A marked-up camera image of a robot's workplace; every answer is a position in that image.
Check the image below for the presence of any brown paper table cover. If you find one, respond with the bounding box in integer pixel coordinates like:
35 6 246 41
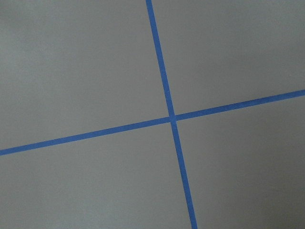
0 0 305 229

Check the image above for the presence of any blue tape line lengthwise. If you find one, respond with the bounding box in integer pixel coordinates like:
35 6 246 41
146 0 198 229

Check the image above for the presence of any blue tape line crosswise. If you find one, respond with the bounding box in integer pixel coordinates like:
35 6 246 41
0 90 305 156

